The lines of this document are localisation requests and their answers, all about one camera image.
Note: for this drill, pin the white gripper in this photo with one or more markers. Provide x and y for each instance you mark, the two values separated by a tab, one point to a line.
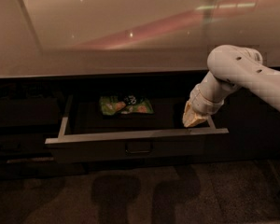
201	104

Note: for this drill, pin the dark drawer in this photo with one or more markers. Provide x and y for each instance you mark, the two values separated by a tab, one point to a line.
38	169
28	112
87	135
23	144
133	163

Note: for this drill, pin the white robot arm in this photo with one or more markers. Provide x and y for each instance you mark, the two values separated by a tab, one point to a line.
229	69

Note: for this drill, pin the green snack bag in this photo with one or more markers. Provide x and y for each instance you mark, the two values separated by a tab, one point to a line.
129	104

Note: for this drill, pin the dark cabinet door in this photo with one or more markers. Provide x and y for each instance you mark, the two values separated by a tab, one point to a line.
254	130

